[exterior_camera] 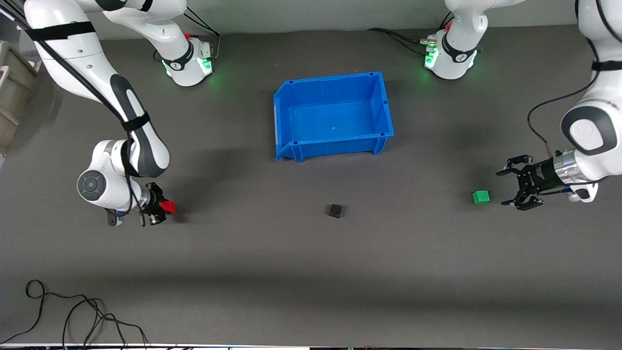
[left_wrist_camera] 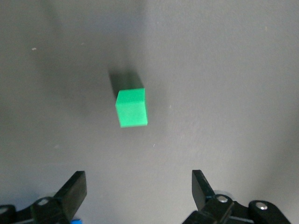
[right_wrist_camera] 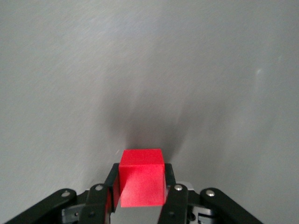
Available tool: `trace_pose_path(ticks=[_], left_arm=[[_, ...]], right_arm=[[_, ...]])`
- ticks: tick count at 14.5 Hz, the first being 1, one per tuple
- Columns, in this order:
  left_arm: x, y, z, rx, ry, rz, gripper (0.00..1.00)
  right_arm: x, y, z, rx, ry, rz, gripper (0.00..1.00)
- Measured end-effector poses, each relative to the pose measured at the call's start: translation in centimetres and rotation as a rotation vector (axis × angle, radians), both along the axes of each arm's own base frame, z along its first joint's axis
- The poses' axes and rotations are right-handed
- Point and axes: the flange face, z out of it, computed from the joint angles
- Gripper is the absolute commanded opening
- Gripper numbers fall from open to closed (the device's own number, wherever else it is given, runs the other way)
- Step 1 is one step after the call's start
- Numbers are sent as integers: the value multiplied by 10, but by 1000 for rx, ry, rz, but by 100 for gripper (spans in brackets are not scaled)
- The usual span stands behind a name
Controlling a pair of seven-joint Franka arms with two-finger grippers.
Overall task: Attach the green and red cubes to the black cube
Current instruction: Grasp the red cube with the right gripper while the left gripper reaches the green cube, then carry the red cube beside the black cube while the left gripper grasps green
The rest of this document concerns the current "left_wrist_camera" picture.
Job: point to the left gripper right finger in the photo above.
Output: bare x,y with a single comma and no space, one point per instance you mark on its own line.
205,198

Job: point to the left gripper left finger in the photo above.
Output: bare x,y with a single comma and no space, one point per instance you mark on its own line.
72,198

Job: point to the green cube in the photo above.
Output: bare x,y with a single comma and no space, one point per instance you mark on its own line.
132,108

